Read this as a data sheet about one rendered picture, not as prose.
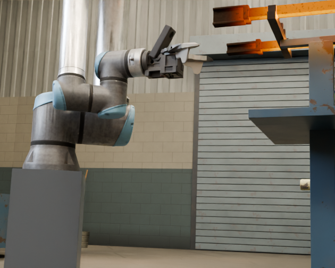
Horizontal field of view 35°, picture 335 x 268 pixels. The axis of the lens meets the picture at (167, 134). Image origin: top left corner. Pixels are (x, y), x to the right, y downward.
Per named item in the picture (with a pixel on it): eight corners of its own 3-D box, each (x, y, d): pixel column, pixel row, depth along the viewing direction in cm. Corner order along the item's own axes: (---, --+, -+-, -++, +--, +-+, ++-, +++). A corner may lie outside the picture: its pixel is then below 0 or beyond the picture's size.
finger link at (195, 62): (209, 76, 171) (182, 73, 168) (209, 59, 172) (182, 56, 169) (212, 74, 168) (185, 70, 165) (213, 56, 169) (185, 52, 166)
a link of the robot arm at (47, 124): (30, 145, 186) (34, 97, 189) (79, 148, 190) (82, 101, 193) (30, 139, 171) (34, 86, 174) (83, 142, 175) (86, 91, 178)
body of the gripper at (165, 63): (185, 78, 167) (150, 80, 171) (186, 51, 168) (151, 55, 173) (177, 71, 160) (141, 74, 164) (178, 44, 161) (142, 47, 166)
